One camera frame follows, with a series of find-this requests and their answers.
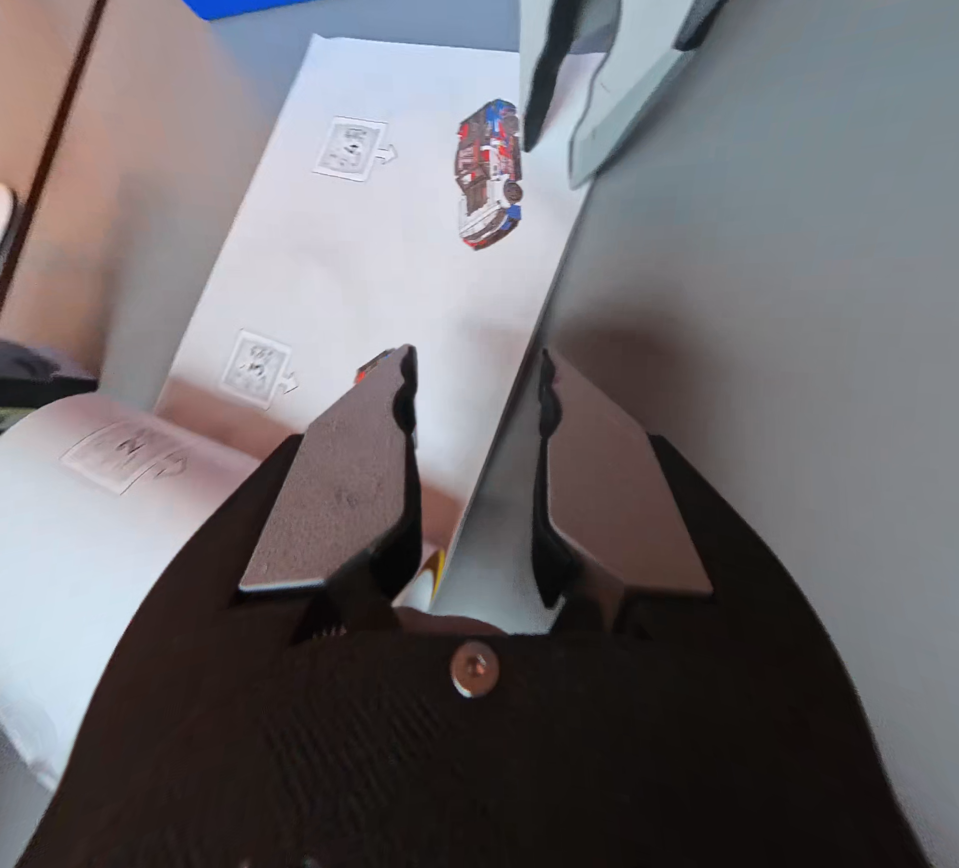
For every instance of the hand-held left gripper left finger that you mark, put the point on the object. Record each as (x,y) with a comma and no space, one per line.
(330,501)

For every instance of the white lego instruction booklet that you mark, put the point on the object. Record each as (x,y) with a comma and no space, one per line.
(337,269)

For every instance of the dark cloth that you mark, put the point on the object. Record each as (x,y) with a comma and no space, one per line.
(37,370)

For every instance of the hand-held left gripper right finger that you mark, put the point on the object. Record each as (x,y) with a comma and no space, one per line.
(618,508)

